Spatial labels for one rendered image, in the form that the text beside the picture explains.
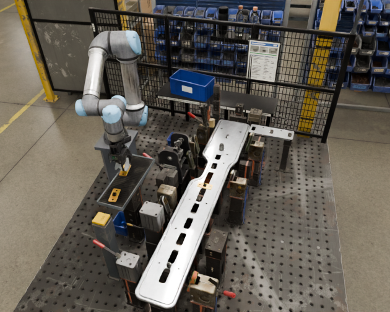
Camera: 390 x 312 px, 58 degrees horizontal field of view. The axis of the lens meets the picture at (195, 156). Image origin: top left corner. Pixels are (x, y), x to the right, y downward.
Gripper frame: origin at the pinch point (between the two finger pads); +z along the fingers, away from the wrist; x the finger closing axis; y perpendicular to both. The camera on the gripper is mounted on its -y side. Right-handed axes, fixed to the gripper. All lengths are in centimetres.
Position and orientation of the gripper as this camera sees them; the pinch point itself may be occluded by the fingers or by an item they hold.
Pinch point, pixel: (124, 167)
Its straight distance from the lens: 175.7
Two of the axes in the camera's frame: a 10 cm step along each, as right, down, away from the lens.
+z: 0.2, 7.6, 6.4
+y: -1.7, 6.4, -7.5
